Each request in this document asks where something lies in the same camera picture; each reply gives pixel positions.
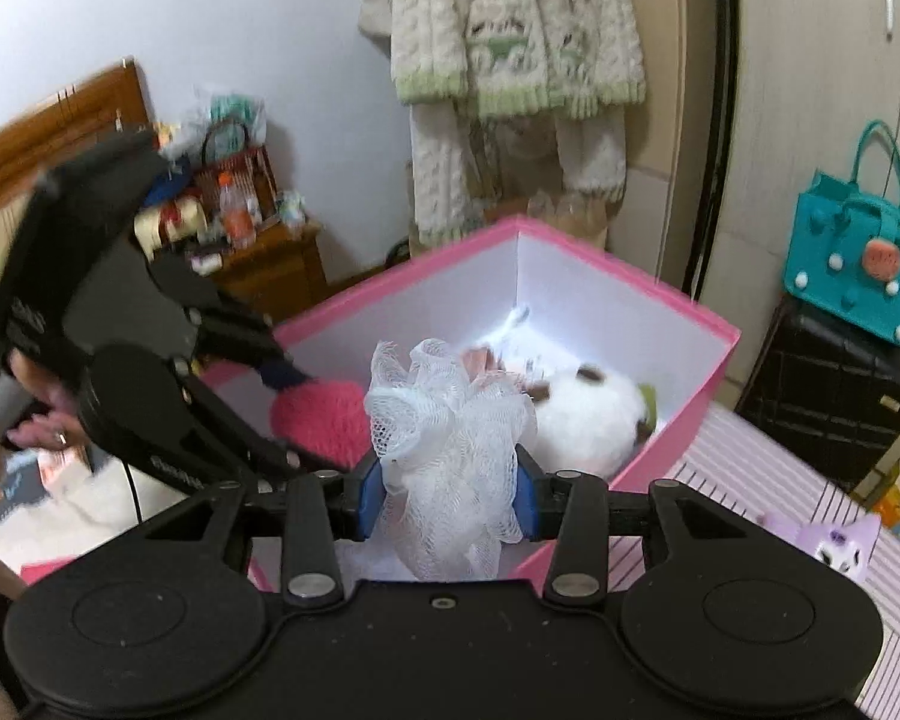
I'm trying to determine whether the white panda plush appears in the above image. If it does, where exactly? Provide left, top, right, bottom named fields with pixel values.
left=525, top=366, right=652, bottom=481

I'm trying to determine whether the pink fluffy pompom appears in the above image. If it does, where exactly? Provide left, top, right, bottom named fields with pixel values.
left=269, top=379, right=372, bottom=470

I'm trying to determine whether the white mesh bath pouf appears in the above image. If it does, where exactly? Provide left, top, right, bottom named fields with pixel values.
left=364, top=338, right=536, bottom=582

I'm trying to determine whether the pink storage box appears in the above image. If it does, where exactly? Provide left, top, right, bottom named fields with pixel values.
left=20, top=213, right=743, bottom=593

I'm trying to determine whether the purple plush toy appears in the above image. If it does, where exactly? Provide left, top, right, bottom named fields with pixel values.
left=759, top=512, right=881, bottom=583

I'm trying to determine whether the pink floral cloth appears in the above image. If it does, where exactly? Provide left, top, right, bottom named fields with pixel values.
left=461, top=346, right=528, bottom=394

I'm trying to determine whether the person's left hand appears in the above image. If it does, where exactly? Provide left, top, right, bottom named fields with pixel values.
left=4, top=349, right=91, bottom=452

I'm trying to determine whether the wooden bedside cabinet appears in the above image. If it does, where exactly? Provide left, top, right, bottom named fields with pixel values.
left=209, top=221, right=329, bottom=323

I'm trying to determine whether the striped pink tablecloth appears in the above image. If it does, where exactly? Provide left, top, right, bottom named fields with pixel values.
left=608, top=406, right=900, bottom=718

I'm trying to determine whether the wooden headboard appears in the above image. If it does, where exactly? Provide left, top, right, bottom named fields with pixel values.
left=0, top=57, right=149, bottom=211

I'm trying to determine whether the black suitcase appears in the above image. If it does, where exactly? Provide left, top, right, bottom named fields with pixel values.
left=735, top=296, right=900, bottom=493

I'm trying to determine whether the teal felt tote bag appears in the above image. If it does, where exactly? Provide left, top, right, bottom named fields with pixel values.
left=782, top=119, right=900, bottom=346

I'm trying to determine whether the cream knit cardigan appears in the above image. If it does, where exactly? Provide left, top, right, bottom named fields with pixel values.
left=390, top=0, right=647, bottom=249

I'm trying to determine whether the beige wardrobe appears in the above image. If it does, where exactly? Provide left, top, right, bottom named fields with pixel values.
left=608, top=0, right=900, bottom=405

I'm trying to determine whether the wicker basket with handle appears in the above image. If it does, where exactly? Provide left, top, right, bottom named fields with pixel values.
left=193, top=117, right=278, bottom=226

